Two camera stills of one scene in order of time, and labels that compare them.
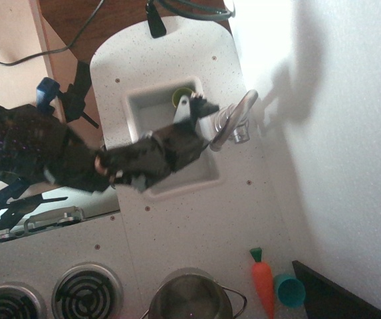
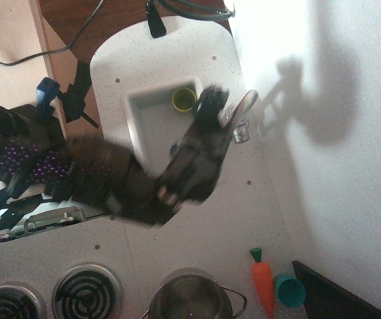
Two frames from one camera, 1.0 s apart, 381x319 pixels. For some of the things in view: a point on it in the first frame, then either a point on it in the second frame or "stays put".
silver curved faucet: [232, 121] stays put
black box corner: [325, 299] stays put
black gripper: [146, 159] → [195, 161]
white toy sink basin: [151, 107] stays put
